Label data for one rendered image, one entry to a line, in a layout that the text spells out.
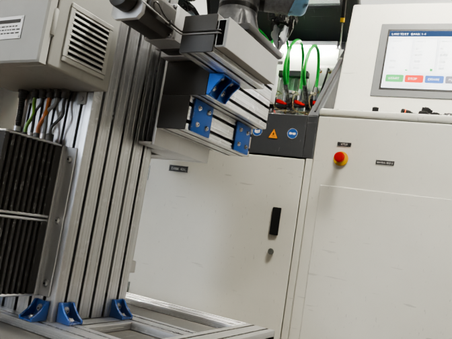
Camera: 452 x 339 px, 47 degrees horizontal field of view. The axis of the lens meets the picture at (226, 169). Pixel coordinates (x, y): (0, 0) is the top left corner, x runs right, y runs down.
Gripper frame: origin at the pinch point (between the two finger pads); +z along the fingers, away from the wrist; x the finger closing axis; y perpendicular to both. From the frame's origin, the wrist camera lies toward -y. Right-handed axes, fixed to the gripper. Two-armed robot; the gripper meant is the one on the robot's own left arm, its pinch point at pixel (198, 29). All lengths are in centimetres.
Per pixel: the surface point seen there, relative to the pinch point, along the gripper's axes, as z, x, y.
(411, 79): 61, 64, -23
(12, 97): -38, -368, -64
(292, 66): 41, 3, -36
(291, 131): 48, 41, 25
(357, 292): 97, 59, 57
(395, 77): 58, 58, -22
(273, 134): 45, 35, 28
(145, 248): 57, -11, 76
